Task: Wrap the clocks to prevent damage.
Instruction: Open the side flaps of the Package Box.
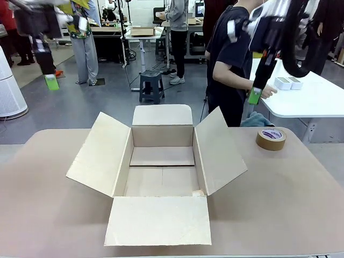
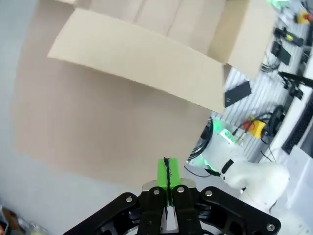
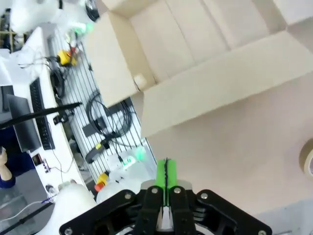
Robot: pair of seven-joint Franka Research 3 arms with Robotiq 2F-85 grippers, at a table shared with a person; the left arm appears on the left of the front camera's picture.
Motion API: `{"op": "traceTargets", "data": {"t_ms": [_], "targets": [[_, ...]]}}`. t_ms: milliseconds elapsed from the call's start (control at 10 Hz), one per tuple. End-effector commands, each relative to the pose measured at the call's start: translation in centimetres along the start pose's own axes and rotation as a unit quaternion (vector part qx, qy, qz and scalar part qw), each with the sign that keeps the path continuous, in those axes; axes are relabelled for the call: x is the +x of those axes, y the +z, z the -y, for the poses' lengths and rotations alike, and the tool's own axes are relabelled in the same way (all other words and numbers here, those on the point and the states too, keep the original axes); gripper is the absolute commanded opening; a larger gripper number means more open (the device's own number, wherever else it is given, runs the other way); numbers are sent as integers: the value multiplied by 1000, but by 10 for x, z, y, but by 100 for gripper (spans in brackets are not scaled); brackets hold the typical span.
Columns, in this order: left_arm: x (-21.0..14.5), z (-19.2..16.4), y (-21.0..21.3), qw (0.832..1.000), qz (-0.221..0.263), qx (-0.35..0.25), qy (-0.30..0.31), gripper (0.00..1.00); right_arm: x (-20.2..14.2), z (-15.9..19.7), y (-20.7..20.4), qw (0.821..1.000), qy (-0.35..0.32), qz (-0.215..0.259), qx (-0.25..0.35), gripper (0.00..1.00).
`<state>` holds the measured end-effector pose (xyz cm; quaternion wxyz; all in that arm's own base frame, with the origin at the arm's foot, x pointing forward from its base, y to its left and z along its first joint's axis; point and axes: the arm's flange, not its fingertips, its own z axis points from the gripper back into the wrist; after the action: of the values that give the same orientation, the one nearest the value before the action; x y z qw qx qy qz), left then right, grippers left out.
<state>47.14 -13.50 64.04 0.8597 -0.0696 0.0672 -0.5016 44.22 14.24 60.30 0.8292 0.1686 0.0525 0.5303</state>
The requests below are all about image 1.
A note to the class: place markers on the small white box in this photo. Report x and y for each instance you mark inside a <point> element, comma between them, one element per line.
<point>297,83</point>
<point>282,84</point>

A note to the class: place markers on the person in dark t-shirt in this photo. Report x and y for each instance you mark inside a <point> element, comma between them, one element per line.
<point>231,48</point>

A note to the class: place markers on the white side table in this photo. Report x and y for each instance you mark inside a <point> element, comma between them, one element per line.
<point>309,99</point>

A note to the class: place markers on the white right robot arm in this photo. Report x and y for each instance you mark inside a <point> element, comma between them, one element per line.
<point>264,10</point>

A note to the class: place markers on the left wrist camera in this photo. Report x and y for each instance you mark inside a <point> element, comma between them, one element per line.
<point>82,24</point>

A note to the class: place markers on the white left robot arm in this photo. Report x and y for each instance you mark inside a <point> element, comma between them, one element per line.
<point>62,19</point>

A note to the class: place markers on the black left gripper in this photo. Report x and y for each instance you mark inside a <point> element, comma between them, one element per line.
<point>44,60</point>

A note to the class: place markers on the white background desk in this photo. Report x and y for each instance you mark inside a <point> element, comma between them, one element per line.
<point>160,30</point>

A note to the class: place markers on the brown cardboard shipping box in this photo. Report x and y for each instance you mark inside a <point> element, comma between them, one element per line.
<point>161,223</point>

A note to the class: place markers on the grey plastic stool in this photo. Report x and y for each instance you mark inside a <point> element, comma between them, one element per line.
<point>151,80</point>

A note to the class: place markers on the black light stand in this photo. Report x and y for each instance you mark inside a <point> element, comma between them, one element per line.
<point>123,32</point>

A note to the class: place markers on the brown packing tape roll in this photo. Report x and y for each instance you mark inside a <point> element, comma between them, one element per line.
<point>268,144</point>

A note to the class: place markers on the small monitor screen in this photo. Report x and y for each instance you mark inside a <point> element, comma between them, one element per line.
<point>200,9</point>

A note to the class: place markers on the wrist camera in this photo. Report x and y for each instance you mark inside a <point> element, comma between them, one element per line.
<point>82,24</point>
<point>231,31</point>

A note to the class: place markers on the person in grey hoodie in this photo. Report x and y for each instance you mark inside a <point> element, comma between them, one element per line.
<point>177,16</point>

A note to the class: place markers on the person's right forearm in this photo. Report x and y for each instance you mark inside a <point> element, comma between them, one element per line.
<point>231,78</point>

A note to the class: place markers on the person's right hand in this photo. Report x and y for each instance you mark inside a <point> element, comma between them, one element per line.
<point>267,92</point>

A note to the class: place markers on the teal cloth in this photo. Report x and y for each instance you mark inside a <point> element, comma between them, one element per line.
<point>255,119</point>

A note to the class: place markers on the figure in floral shirt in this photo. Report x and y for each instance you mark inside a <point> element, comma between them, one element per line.
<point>84,53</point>

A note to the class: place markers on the white air purifier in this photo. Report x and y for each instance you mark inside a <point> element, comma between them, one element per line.
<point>9,88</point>

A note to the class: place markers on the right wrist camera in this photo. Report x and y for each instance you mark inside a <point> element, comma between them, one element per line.
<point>231,31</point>

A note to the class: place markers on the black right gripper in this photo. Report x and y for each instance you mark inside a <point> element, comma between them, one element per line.
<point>268,33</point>

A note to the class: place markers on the open cardboard tray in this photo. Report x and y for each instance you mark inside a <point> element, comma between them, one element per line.
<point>142,31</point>

